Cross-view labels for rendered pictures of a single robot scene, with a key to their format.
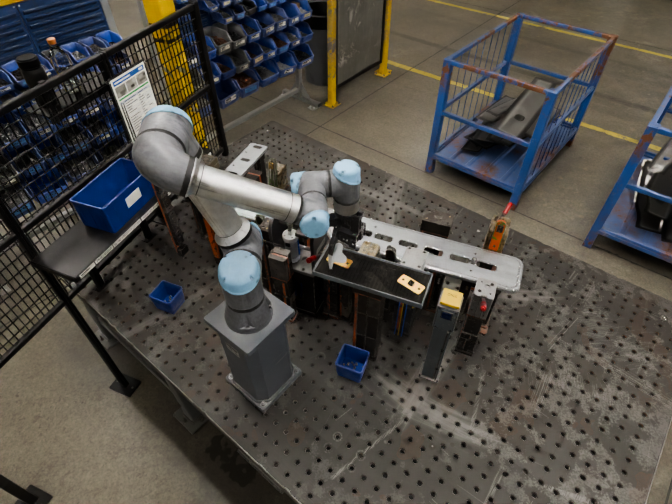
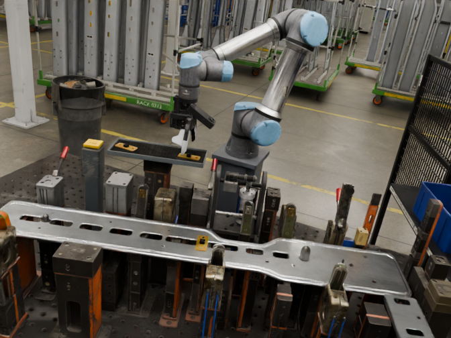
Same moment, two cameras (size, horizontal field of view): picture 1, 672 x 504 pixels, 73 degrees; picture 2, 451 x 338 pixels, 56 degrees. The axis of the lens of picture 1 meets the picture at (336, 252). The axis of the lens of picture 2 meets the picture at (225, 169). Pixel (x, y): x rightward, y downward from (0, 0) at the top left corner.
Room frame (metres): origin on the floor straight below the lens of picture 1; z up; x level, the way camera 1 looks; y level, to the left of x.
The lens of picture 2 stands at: (2.47, -0.41, 1.82)
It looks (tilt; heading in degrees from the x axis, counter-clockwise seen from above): 25 degrees down; 159
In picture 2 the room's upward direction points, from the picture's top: 7 degrees clockwise
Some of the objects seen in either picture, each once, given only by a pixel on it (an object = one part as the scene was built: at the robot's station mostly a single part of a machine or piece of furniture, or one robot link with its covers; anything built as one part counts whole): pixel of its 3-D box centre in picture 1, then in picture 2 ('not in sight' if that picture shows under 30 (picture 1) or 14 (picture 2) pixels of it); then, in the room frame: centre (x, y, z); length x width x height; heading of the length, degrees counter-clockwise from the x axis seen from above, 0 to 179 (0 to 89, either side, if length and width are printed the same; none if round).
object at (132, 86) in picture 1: (136, 102); not in sight; (1.84, 0.87, 1.30); 0.23 x 0.02 x 0.31; 158
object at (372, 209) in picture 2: (208, 224); (359, 253); (1.44, 0.55, 0.95); 0.03 x 0.01 x 0.50; 68
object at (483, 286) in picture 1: (474, 318); (52, 222); (0.98, -0.52, 0.88); 0.11 x 0.10 x 0.36; 158
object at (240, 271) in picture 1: (241, 278); (247, 117); (0.86, 0.28, 1.27); 0.13 x 0.12 x 0.14; 5
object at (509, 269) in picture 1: (349, 227); (195, 245); (1.36, -0.05, 1.00); 1.38 x 0.22 x 0.02; 68
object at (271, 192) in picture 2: (273, 262); (265, 239); (1.25, 0.26, 0.91); 0.07 x 0.05 x 0.42; 158
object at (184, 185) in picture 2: (346, 286); (182, 229); (1.13, -0.04, 0.90); 0.05 x 0.05 x 0.40; 68
